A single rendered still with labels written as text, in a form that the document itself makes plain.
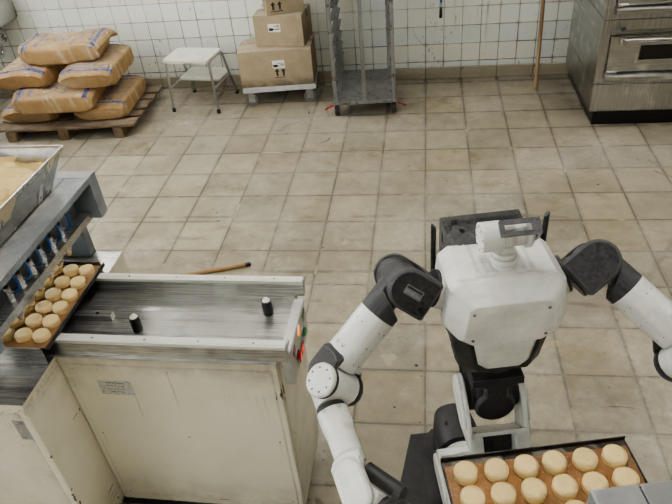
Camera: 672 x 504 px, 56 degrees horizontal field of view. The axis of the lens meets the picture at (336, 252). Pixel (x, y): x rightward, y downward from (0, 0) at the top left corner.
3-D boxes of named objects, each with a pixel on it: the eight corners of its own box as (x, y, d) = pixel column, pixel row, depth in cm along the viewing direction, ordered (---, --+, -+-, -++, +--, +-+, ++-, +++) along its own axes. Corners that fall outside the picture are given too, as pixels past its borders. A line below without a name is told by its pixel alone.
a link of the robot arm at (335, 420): (323, 460, 134) (295, 381, 145) (349, 464, 142) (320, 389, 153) (362, 435, 131) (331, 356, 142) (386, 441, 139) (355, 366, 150)
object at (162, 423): (128, 510, 243) (44, 343, 189) (159, 435, 270) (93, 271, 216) (308, 524, 232) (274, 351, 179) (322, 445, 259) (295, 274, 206)
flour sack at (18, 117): (52, 125, 512) (46, 108, 503) (3, 128, 517) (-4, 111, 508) (86, 90, 569) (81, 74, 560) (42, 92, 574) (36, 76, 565)
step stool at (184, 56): (239, 92, 565) (230, 41, 538) (220, 114, 531) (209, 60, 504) (194, 91, 576) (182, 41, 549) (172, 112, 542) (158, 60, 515)
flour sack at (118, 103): (126, 121, 507) (120, 104, 498) (75, 124, 510) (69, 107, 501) (150, 86, 564) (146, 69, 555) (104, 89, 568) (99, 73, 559)
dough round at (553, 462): (539, 471, 132) (540, 465, 131) (543, 452, 136) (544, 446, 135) (564, 479, 130) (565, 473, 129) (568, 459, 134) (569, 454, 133)
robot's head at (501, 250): (474, 249, 141) (476, 216, 136) (519, 244, 141) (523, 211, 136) (482, 267, 136) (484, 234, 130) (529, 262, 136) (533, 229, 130)
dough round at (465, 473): (476, 465, 135) (476, 459, 133) (479, 486, 131) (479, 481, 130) (452, 465, 135) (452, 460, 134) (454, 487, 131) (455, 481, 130)
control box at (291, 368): (284, 384, 194) (278, 352, 186) (298, 329, 213) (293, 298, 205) (296, 385, 194) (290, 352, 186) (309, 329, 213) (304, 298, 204)
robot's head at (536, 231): (489, 227, 139) (497, 214, 132) (528, 223, 139) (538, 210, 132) (495, 254, 137) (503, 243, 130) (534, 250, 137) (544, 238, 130)
